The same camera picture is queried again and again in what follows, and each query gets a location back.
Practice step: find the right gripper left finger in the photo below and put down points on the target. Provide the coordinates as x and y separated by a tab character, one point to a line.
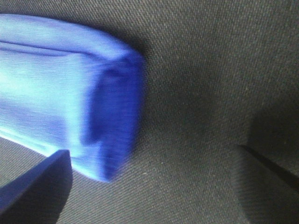
39	195

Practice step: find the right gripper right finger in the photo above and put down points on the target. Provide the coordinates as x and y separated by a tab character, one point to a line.
288	177

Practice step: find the blue microfiber towel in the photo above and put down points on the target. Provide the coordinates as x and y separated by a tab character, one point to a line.
68	86

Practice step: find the black tablecloth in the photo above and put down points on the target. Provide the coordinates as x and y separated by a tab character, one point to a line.
220	73

